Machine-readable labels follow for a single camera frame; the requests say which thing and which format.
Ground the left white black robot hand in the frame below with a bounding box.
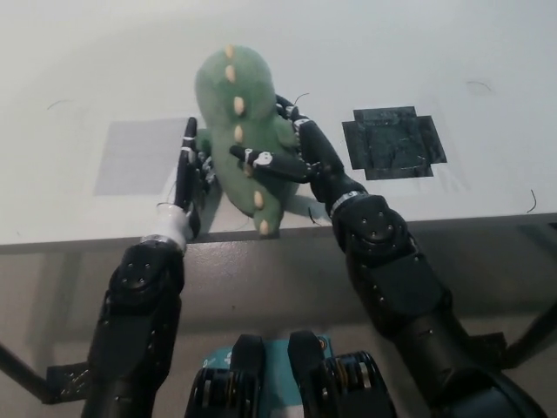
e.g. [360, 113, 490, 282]
[155, 116, 218, 245]

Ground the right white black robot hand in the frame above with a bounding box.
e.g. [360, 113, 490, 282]
[229, 93, 371, 210]

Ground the green plush dinosaur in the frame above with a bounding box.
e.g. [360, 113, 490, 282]
[193, 44, 301, 239]

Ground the grey tape square marker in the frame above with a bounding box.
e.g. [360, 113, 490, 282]
[93, 117, 197, 197]

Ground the black tape square marker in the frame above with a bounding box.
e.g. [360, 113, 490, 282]
[341, 104, 448, 181]

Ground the black teal robot body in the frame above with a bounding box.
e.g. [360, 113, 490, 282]
[187, 330, 399, 418]

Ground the black floor tape patch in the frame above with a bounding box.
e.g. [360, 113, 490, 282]
[45, 361, 92, 404]
[467, 333, 508, 356]

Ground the black table leg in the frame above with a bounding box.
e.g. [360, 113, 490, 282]
[0, 341, 56, 404]
[504, 300, 557, 371]

